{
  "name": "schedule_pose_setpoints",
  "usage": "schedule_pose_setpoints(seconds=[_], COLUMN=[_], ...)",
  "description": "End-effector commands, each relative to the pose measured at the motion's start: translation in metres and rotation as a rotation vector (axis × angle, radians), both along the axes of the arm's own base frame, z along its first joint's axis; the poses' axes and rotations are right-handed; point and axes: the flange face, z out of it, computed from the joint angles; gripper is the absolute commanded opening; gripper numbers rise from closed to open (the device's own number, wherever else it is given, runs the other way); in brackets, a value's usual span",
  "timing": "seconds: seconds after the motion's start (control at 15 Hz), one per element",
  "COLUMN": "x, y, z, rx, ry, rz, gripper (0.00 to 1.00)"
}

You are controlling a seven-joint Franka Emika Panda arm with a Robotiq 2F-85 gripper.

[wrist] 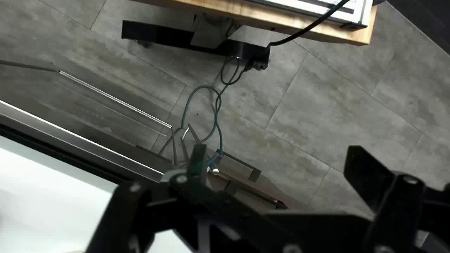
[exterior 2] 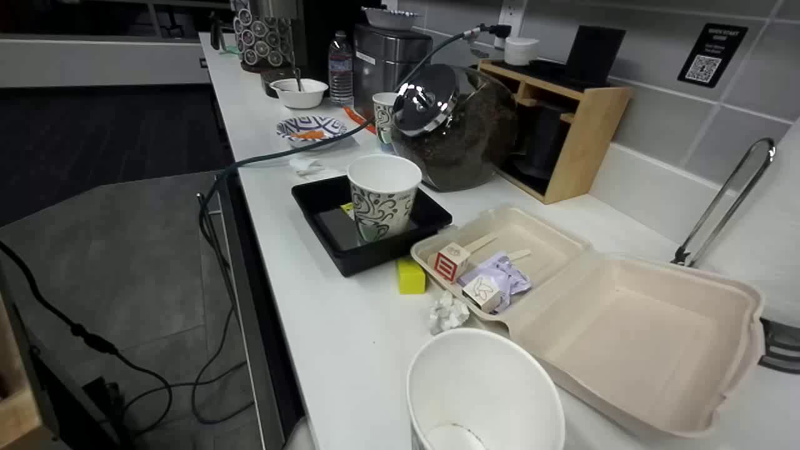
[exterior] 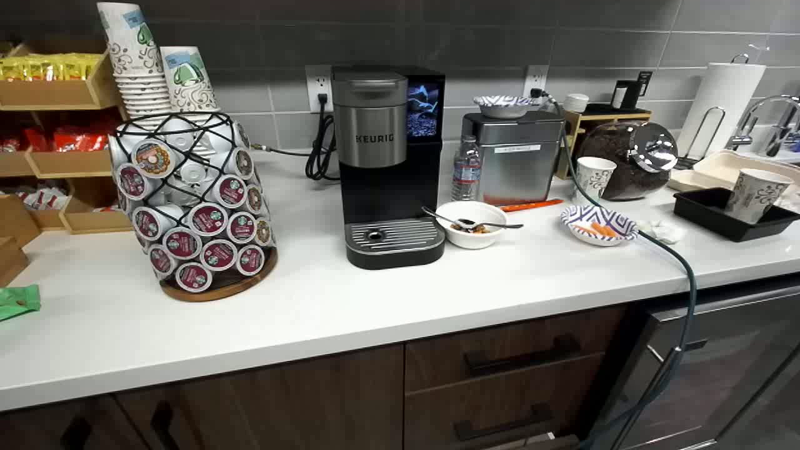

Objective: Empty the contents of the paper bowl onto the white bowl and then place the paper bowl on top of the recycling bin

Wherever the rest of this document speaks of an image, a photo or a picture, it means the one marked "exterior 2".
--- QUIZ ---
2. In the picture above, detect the red and white block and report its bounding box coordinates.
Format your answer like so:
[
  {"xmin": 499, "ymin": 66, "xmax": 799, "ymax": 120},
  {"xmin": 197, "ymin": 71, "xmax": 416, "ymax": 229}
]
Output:
[{"xmin": 432, "ymin": 240, "xmax": 476, "ymax": 285}]

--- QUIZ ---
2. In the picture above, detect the teal cable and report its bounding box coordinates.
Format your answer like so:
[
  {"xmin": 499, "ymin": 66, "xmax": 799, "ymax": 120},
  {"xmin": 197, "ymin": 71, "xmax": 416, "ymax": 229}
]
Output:
[{"xmin": 196, "ymin": 122, "xmax": 379, "ymax": 254}]

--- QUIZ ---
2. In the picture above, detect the black plastic tray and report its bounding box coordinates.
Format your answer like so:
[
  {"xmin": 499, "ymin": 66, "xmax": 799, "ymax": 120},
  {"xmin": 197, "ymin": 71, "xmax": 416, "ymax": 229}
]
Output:
[{"xmin": 291, "ymin": 172, "xmax": 456, "ymax": 280}]

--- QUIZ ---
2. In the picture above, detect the purple packet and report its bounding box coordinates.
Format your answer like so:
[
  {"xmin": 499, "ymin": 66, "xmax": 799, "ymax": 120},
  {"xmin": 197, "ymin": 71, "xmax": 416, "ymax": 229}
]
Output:
[{"xmin": 460, "ymin": 251, "xmax": 536, "ymax": 315}]

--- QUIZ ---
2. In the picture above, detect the beige clamshell takeout container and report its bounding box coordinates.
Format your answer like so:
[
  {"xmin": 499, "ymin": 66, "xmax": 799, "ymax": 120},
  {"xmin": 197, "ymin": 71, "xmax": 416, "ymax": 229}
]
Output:
[{"xmin": 410, "ymin": 205, "xmax": 769, "ymax": 440}]

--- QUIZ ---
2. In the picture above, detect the white wall outlet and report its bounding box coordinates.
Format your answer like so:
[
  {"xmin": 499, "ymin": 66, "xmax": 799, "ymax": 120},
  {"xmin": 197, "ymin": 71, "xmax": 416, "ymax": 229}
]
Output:
[{"xmin": 496, "ymin": 4, "xmax": 526, "ymax": 35}]

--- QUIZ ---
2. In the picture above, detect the white cube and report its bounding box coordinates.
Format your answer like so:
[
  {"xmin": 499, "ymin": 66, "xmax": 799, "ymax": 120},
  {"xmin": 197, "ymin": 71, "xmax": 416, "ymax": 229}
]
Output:
[{"xmin": 464, "ymin": 272, "xmax": 506, "ymax": 314}]

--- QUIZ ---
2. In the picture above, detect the wooden countertop organizer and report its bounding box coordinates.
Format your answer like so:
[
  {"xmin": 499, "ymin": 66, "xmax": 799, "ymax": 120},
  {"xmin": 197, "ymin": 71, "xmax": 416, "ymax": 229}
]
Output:
[{"xmin": 476, "ymin": 59, "xmax": 635, "ymax": 209}]

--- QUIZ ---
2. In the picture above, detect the blue patterned paper bowl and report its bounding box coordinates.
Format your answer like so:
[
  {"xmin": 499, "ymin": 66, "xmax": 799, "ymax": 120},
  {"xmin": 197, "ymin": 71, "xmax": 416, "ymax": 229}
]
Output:
[{"xmin": 272, "ymin": 114, "xmax": 354, "ymax": 151}]

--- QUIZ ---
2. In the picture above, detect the small patterned paper cup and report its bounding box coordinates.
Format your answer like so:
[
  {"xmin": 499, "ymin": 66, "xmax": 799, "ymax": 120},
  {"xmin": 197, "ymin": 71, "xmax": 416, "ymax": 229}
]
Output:
[{"xmin": 370, "ymin": 90, "xmax": 402, "ymax": 152}]

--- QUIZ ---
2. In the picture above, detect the long orange stick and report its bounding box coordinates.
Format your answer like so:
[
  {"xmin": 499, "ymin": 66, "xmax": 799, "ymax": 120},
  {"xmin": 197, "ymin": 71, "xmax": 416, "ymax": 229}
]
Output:
[{"xmin": 344, "ymin": 106, "xmax": 379, "ymax": 137}]

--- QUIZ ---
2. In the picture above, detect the chrome faucet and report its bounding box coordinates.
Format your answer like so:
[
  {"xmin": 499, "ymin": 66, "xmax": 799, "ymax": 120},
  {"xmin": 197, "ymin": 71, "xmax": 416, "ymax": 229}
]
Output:
[{"xmin": 670, "ymin": 135, "xmax": 780, "ymax": 270}]

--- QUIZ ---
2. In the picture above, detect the silver metal box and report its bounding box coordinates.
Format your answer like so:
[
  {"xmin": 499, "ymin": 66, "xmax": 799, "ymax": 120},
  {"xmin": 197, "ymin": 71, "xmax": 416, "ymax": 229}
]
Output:
[{"xmin": 350, "ymin": 22, "xmax": 435, "ymax": 122}]

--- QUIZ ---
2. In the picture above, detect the dark grey pad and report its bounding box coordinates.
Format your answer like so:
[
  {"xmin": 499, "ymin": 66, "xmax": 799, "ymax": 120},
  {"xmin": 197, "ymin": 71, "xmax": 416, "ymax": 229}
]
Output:
[{"xmin": 316, "ymin": 205, "xmax": 365, "ymax": 254}]

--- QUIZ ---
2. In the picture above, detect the clear plastic water bottle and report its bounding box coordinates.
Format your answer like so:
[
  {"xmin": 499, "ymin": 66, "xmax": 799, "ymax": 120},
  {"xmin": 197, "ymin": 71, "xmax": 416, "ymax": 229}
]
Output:
[{"xmin": 325, "ymin": 31, "xmax": 357, "ymax": 106}]

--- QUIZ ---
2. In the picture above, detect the small white cup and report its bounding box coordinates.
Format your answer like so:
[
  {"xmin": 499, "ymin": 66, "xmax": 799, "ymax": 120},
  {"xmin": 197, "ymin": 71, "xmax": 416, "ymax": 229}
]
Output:
[{"xmin": 501, "ymin": 35, "xmax": 544, "ymax": 71}]

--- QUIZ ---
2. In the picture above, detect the black flat stand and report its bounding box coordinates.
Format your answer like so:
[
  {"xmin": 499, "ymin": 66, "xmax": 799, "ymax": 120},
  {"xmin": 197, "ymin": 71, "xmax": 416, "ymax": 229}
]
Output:
[{"xmin": 565, "ymin": 22, "xmax": 627, "ymax": 90}]

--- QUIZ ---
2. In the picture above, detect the QR code wall sign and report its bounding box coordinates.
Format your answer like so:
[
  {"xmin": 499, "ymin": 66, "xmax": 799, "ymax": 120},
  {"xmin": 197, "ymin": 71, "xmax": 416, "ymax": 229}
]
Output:
[{"xmin": 675, "ymin": 21, "xmax": 750, "ymax": 90}]

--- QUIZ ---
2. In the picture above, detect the plain white paper cup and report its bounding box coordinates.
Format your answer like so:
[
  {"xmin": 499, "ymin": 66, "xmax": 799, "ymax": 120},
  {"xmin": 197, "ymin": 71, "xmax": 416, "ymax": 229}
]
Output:
[{"xmin": 405, "ymin": 326, "xmax": 571, "ymax": 450}]

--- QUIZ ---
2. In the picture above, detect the large patterned paper cup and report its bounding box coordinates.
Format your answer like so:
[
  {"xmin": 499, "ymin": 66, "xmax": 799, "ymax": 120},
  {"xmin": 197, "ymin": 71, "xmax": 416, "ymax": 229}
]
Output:
[{"xmin": 345, "ymin": 152, "xmax": 426, "ymax": 245}]

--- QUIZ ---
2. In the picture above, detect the black floor cable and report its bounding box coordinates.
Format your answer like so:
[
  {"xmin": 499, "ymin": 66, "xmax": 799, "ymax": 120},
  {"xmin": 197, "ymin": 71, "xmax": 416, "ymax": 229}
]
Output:
[{"xmin": 0, "ymin": 240, "xmax": 257, "ymax": 437}]

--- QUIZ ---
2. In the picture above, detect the black wire pod holder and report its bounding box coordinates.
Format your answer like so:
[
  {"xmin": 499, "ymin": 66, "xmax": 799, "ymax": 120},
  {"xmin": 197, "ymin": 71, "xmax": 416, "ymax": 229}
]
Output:
[{"xmin": 227, "ymin": 0, "xmax": 307, "ymax": 75}]

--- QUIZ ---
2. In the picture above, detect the yellow block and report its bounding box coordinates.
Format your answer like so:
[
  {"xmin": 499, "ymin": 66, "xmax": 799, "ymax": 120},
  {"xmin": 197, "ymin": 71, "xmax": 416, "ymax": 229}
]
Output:
[{"xmin": 395, "ymin": 259, "xmax": 431, "ymax": 297}]

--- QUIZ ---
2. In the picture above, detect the crumpled white paper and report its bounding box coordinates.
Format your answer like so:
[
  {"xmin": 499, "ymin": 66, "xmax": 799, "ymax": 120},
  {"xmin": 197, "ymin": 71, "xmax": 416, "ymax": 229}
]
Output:
[
  {"xmin": 286, "ymin": 156, "xmax": 325, "ymax": 181},
  {"xmin": 426, "ymin": 290, "xmax": 474, "ymax": 336}
]

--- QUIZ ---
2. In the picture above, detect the stainless undercounter appliance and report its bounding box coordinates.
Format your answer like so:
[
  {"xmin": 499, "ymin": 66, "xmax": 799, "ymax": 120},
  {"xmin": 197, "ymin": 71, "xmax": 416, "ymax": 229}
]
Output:
[{"xmin": 214, "ymin": 186, "xmax": 307, "ymax": 450}]

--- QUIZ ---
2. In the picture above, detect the white ceramic bowl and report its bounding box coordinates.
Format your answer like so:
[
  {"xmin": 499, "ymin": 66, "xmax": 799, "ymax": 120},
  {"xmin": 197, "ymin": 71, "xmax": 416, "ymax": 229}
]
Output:
[{"xmin": 269, "ymin": 75, "xmax": 330, "ymax": 114}]

